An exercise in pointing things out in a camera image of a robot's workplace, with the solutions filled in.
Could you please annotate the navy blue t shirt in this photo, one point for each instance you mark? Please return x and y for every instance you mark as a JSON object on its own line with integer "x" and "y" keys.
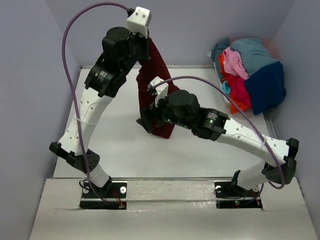
{"x": 266, "y": 88}

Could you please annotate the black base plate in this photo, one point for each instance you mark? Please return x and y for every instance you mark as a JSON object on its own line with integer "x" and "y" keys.
{"x": 234, "y": 197}
{"x": 116, "y": 198}

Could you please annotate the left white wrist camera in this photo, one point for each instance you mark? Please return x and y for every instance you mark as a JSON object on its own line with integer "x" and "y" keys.
{"x": 138, "y": 21}

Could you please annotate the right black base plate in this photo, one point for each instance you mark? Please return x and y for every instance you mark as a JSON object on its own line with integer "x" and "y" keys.
{"x": 234, "y": 197}

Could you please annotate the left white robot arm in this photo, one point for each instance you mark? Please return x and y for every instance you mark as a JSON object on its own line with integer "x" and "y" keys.
{"x": 100, "y": 87}

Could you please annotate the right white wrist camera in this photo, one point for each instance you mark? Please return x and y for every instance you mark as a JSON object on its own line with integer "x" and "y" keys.
{"x": 160, "y": 92}

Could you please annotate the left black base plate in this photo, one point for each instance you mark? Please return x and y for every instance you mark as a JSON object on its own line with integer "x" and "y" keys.
{"x": 116, "y": 198}

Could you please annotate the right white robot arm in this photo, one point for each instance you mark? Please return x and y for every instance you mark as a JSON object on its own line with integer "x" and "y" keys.
{"x": 278, "y": 163}

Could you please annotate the teal t shirt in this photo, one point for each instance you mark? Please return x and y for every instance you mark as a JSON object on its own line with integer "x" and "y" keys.
{"x": 219, "y": 48}

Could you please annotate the grey blue t shirt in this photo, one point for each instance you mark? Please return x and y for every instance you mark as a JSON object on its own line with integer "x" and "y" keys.
{"x": 253, "y": 54}

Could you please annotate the pink t shirt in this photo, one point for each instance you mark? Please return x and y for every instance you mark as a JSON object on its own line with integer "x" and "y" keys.
{"x": 233, "y": 63}

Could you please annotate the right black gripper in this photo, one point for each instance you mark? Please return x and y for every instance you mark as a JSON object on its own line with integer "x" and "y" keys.
{"x": 148, "y": 113}

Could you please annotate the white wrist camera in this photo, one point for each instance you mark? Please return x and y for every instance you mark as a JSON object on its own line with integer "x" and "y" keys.
{"x": 160, "y": 92}
{"x": 138, "y": 21}

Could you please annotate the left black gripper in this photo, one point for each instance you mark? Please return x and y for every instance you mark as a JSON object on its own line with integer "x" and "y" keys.
{"x": 145, "y": 42}

